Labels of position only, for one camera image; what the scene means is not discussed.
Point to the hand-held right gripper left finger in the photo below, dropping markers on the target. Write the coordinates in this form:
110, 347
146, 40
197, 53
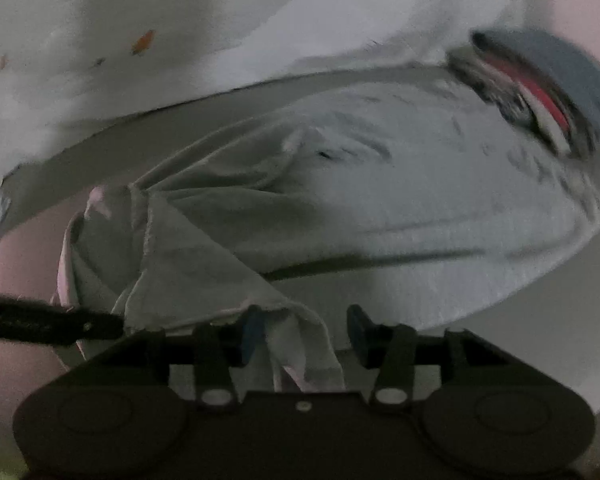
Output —
252, 336

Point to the pile of folded clothes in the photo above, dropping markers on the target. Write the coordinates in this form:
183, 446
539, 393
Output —
545, 80

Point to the white garment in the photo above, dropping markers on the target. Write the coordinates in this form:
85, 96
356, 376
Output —
390, 200

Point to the white sheet with orange spots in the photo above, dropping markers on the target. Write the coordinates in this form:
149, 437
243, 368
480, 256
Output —
190, 20

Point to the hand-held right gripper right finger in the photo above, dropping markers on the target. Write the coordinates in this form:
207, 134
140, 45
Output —
358, 331

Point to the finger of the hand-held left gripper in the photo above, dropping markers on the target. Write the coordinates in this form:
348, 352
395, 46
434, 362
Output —
55, 324

